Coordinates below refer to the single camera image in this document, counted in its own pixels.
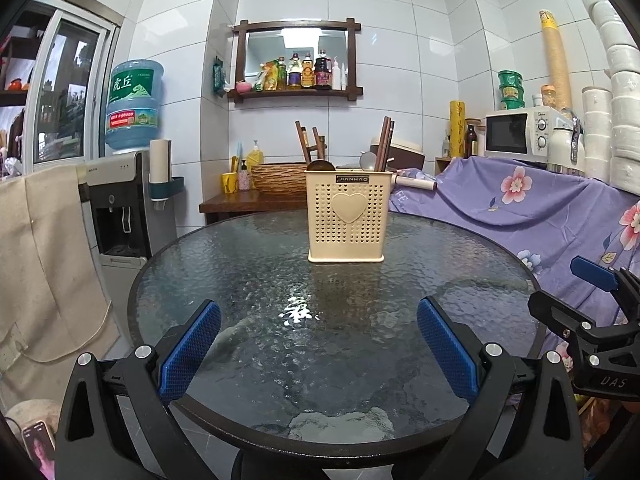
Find smartphone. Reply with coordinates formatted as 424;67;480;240
22;420;56;478

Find yellow green seasoning packet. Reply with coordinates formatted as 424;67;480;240
257;60;278;92

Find blue water bottle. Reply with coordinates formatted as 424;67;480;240
104;59;166;155

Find white thermos jug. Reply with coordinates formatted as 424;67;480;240
547;115;586;176

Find yellow wrap roll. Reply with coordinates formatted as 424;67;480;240
449;100;467;158

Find pair wooden chopsticks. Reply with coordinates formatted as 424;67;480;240
380;119;396;172
294;120;310;163

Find white and blue cup dispenser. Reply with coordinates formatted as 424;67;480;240
148;138;185;211

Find brown wooden chopstick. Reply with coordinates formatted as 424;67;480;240
376;116;391;172
298;122;314;165

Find stacks of white paper rolls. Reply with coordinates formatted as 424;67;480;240
580;0;640;196

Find grey water dispenser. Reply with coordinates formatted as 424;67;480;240
80;150;178;271

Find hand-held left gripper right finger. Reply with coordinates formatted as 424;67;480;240
400;296;586;480

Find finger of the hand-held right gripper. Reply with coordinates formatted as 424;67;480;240
571;256;640;321
528;290;640;368

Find beige plastic utensil holder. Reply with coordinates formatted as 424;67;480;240
304;169;393;264

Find purple floral cloth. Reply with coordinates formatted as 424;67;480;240
387;155;640;331

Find sliding window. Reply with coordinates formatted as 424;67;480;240
0;0;123;176

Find white microwave oven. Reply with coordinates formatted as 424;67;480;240
483;107;563;160

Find wooden counter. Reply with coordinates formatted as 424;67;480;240
199;192;311;223

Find green wall packet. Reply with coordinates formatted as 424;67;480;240
212;56;228;96

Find woven brown basin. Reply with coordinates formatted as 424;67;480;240
250;161;308;196

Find stack of yellow paper cups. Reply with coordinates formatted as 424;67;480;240
539;9;572;111

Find beige cloth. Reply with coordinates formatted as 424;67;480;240
0;165;123;401

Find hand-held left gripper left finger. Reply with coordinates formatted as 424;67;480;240
54;299;236;480

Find dark soy sauce bottle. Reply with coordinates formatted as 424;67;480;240
314;50;334;90

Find brown and white rice cooker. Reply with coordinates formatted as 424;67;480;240
370;136;425;168

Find wooden framed mirror shelf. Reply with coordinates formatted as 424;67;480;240
227;19;363;105

